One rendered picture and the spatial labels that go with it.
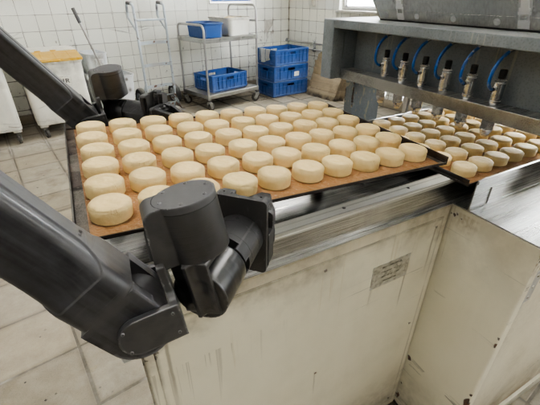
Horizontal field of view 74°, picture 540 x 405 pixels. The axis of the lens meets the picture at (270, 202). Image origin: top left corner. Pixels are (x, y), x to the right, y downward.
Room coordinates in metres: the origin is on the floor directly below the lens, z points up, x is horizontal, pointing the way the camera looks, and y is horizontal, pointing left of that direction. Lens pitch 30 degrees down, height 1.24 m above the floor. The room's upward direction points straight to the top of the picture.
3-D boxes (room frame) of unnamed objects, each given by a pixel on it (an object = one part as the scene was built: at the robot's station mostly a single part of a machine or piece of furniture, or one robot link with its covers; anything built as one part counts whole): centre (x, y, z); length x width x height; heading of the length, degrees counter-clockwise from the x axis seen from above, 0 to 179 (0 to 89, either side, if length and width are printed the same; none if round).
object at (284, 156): (0.56, -0.03, 1.00); 0.05 x 0.05 x 0.02
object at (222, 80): (4.74, 0.62, 0.29); 0.56 x 0.38 x 0.20; 135
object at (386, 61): (0.99, -0.29, 1.07); 0.06 x 0.03 x 0.18; 119
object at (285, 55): (5.26, -0.18, 0.50); 0.60 x 0.40 x 0.20; 129
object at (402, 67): (0.94, -0.32, 1.07); 0.06 x 0.03 x 0.18; 119
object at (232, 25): (4.86, 0.49, 0.90); 0.44 x 0.36 x 0.20; 46
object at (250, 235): (0.33, 0.04, 0.99); 0.07 x 0.07 x 0.10; 73
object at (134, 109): (0.80, 0.29, 1.01); 0.07 x 0.07 x 0.10; 73
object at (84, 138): (0.59, 0.31, 1.02); 0.05 x 0.05 x 0.02
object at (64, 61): (3.71, 2.17, 0.38); 0.64 x 0.54 x 0.77; 35
